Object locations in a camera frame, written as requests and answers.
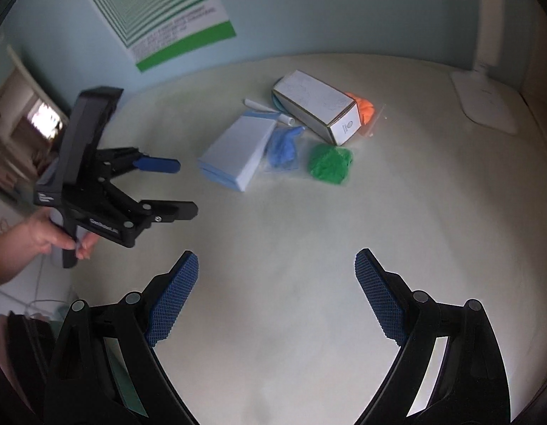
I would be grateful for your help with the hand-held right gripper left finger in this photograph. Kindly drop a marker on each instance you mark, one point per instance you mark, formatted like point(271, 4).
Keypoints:
point(174, 301)

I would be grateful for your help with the white door frame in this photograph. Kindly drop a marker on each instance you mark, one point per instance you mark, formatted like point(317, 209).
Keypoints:
point(21, 75)

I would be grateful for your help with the green crumpled bag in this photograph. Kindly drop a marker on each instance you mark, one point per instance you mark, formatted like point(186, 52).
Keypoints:
point(331, 164)

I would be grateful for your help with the white paper roll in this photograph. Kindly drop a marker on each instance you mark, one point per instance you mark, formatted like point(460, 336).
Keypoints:
point(260, 106)

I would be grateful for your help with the teal plastic piece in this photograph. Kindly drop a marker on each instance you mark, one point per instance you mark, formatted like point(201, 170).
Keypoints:
point(277, 104)

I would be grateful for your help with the white desk lamp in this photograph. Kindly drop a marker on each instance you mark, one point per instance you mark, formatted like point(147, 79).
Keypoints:
point(486, 102)

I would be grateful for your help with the white cardboard box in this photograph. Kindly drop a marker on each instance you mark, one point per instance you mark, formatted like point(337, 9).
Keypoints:
point(313, 97)

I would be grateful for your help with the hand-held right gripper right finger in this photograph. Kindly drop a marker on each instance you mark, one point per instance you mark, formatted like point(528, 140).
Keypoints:
point(382, 301)

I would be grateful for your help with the person's left hand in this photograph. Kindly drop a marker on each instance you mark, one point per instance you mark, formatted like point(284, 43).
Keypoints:
point(43, 232)

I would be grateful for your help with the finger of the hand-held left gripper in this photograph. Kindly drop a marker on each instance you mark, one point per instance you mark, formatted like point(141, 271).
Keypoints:
point(167, 211)
point(160, 165)

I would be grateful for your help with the green striped wall poster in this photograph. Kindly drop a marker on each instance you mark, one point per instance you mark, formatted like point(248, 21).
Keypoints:
point(158, 4)

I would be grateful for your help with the orange item in clear bag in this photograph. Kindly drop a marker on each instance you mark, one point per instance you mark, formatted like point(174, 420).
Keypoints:
point(366, 110)

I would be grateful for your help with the dark cloth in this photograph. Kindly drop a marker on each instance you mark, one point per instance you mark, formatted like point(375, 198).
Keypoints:
point(21, 363)

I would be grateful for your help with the person's left forearm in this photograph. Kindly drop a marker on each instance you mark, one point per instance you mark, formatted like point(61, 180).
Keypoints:
point(8, 261)

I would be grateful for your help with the blue gloves in clear bag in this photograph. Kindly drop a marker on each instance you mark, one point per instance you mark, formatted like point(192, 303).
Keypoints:
point(282, 146)

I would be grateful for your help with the light blue box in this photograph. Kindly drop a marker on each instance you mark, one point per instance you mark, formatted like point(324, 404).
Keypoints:
point(238, 150)

